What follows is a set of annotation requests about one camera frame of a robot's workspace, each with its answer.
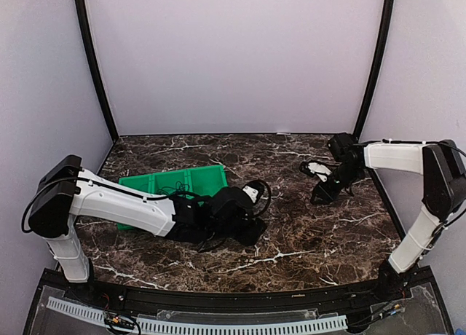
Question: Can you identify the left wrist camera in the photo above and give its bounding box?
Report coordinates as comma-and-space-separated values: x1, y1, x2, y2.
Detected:
210, 180, 273, 223

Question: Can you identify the right green plastic bin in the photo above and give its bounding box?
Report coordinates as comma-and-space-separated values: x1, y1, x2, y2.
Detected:
186, 165, 228, 197

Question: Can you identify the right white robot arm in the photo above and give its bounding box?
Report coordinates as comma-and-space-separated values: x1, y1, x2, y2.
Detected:
300, 133, 465, 302

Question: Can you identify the right black frame post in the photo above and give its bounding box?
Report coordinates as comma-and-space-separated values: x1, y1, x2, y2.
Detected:
352, 0, 395, 139

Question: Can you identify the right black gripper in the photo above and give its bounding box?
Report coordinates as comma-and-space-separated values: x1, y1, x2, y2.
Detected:
310, 162, 364, 204

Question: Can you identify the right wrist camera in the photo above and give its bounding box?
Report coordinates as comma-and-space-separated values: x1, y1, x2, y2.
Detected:
327, 133, 355, 162

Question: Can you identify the white slotted cable duct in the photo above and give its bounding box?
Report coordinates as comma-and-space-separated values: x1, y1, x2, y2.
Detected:
46, 296, 347, 334

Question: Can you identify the black front rail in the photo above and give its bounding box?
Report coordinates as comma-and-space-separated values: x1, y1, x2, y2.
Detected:
36, 269, 438, 318

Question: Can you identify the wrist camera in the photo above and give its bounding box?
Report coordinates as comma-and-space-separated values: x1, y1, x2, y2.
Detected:
327, 133, 355, 162
210, 180, 273, 223

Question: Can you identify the black frame post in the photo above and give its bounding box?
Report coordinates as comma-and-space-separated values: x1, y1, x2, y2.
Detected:
352, 0, 395, 139
74, 0, 119, 143

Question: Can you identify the left green plastic bin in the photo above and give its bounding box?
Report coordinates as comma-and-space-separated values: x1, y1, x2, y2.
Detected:
116, 173, 157, 232

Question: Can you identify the left black frame post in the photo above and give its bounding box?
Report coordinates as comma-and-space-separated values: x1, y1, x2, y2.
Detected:
74, 0, 119, 143

